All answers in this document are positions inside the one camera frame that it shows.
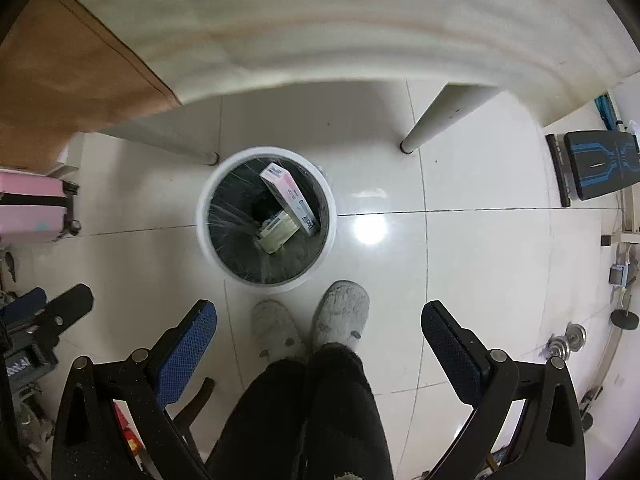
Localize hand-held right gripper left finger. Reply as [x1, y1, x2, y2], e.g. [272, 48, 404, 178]
[51, 300, 218, 480]

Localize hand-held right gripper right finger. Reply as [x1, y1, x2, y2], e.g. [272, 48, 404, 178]
[421, 300, 586, 480]

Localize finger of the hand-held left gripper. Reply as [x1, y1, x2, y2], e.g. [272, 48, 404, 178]
[30, 283, 95, 346]
[0, 287, 48, 328]

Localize white bin with black bag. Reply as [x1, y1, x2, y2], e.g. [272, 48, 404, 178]
[196, 147, 338, 294]

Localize grey fluffy slipper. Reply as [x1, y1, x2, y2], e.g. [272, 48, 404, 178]
[251, 300, 307, 362]
[311, 280, 371, 353]

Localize red packet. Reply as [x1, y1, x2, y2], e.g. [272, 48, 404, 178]
[113, 400, 143, 466]

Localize pink suitcase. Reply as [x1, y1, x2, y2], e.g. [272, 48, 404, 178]
[0, 169, 82, 244]

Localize chrome dumbbell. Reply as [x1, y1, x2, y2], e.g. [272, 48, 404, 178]
[547, 322, 587, 357]

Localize black fleece pants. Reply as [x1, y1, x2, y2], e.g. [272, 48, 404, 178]
[205, 344, 396, 480]

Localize small pale green box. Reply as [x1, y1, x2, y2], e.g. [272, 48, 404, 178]
[257, 210, 301, 255]

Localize long pink and white box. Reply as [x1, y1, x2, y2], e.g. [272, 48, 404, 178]
[259, 162, 321, 237]

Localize white table leg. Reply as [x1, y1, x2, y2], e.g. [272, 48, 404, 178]
[94, 108, 220, 166]
[399, 82, 507, 155]

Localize blue strap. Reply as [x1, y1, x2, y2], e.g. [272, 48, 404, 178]
[593, 92, 619, 131]

